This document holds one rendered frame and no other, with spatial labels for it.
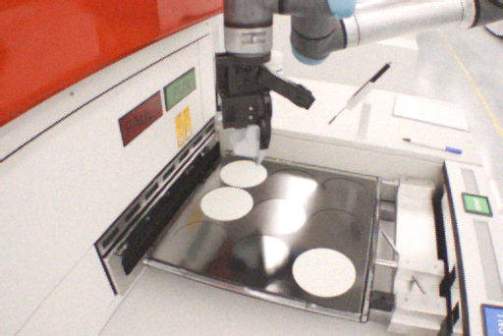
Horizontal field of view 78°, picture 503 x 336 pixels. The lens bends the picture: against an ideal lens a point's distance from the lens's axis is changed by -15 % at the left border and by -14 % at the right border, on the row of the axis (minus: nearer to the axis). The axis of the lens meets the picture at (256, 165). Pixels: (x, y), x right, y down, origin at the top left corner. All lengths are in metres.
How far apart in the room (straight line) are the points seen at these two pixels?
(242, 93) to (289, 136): 0.28
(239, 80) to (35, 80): 0.32
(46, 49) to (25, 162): 0.13
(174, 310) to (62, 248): 0.23
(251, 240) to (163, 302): 0.19
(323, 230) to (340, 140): 0.23
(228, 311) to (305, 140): 0.41
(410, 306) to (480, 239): 0.17
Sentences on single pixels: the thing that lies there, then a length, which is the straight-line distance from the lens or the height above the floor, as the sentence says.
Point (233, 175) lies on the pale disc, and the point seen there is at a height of 0.90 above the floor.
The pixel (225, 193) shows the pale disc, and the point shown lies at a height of 0.90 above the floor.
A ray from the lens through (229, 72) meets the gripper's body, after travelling 0.56.
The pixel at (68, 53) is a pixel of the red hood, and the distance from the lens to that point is 0.40.
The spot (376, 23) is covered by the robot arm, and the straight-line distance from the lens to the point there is 0.66.
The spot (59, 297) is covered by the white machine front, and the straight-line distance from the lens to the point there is 0.54.
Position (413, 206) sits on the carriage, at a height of 0.88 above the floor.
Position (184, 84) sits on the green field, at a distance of 0.71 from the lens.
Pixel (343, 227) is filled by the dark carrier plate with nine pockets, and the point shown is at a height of 0.90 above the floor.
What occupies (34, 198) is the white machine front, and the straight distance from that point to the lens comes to 0.46.
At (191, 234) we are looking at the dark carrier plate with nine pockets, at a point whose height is 0.90.
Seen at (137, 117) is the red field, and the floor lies 1.11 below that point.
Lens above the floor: 1.35
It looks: 33 degrees down
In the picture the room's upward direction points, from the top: straight up
